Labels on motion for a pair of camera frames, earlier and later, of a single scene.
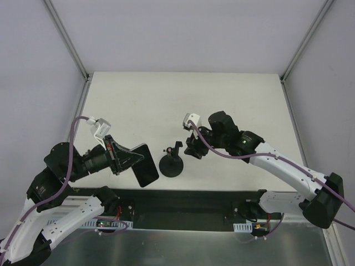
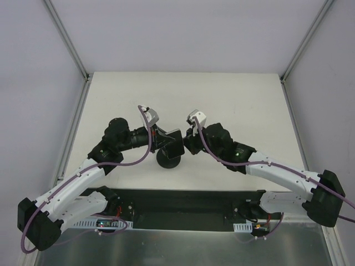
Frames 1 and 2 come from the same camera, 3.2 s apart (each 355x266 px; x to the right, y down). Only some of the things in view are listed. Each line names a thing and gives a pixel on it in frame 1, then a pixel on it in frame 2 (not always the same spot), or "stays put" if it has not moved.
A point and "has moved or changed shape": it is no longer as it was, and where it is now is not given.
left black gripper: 114,155 → 158,137
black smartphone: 146,172 → 176,148
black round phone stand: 171,165 has moved or changed shape
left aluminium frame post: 64,30 stays put
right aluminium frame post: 306,37 stays put
